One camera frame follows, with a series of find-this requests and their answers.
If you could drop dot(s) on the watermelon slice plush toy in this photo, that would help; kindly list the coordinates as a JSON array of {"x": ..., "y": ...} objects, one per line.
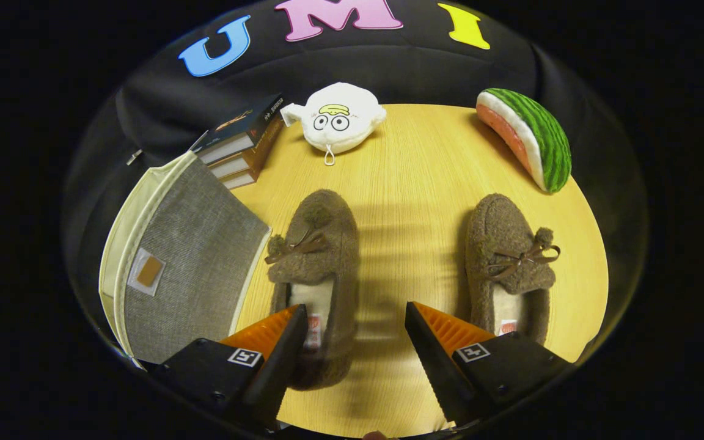
[{"x": 541, "y": 140}]

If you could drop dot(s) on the brown book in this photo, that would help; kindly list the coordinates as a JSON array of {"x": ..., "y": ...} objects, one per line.
[
  {"x": 248, "y": 160},
  {"x": 242, "y": 178}
]

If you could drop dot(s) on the dark blue book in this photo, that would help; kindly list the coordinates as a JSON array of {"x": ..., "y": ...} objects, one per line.
[{"x": 242, "y": 125}]

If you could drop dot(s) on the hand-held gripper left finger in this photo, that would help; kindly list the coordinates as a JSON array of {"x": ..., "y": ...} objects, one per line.
[{"x": 285, "y": 360}]

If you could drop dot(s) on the grey fabric storage box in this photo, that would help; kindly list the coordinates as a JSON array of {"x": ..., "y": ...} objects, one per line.
[{"x": 199, "y": 256}]

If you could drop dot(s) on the small silver clip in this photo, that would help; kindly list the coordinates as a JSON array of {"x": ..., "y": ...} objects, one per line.
[{"x": 134, "y": 157}]

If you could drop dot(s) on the white plush toy with face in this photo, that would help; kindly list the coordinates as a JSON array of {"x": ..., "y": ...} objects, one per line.
[{"x": 340, "y": 116}]

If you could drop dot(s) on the brown fuzzy shoe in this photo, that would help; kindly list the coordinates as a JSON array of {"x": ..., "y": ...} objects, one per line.
[
  {"x": 498, "y": 238},
  {"x": 327, "y": 232}
]

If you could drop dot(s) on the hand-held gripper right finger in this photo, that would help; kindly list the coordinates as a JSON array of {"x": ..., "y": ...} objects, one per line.
[{"x": 434, "y": 366}]

